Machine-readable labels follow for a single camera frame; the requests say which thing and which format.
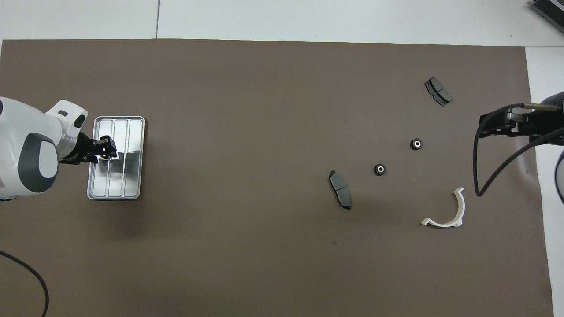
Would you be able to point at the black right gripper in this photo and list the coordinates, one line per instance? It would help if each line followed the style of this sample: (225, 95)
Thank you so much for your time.
(546, 121)

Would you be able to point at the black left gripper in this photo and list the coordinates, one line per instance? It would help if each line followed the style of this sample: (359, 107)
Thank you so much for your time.
(81, 152)

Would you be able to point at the black bearing gear silver hub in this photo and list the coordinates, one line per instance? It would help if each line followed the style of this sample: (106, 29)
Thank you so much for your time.
(380, 169)
(416, 144)

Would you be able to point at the white Franka left arm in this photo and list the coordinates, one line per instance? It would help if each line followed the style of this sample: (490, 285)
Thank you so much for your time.
(22, 132)

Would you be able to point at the silver metal tray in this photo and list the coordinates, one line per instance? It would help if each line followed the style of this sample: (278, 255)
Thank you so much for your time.
(132, 176)

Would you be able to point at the stacked grey brake pad pair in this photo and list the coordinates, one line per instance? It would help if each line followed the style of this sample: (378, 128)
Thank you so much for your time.
(438, 91)

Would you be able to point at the grey ribbed device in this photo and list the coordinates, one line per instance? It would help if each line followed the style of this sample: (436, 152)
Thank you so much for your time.
(551, 11)

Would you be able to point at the single grey brake pad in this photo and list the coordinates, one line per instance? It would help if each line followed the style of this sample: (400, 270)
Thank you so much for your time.
(339, 187)

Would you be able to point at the brown table mat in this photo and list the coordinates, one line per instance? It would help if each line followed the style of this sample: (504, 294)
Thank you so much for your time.
(264, 246)

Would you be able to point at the white curved plastic bracket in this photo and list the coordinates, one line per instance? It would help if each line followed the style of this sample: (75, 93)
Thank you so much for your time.
(461, 207)

